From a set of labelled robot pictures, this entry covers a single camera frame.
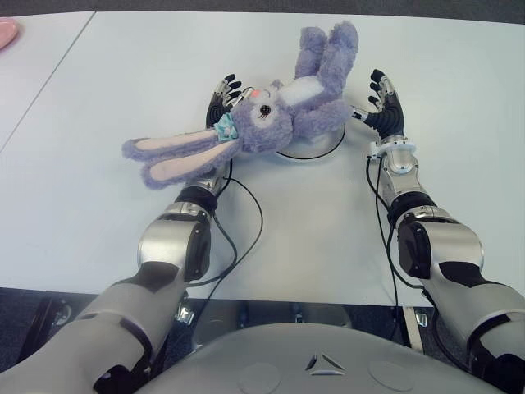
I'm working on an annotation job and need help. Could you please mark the pink plate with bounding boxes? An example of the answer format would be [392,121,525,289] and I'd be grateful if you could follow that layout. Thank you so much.
[0,16,21,50]

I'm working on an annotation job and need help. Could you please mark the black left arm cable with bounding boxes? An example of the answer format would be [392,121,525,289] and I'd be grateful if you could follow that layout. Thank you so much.
[183,158,264,314]

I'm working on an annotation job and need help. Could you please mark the black caster wheel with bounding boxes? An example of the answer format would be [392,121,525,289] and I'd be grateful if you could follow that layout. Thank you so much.
[51,301,74,328]

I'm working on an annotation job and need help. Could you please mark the purple plush bunny doll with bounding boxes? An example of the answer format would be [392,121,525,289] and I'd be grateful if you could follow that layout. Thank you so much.
[121,20,360,191]

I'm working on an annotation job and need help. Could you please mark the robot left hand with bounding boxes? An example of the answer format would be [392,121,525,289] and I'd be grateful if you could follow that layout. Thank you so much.
[204,73,254,129]

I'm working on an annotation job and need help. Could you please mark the grey robot torso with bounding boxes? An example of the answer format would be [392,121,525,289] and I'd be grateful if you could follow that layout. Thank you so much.
[139,322,506,394]

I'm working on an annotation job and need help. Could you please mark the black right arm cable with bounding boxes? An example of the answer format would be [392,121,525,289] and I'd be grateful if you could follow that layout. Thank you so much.
[365,157,402,309]

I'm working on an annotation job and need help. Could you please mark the white plate black rim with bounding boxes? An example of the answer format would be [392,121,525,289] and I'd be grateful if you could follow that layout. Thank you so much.
[273,121,347,162]

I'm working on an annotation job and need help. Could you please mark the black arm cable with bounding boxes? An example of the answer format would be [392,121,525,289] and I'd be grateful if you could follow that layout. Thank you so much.
[365,157,402,309]
[183,158,264,314]

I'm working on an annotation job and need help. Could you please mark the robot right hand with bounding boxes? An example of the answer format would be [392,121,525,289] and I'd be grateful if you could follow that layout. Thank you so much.
[351,68,408,143]

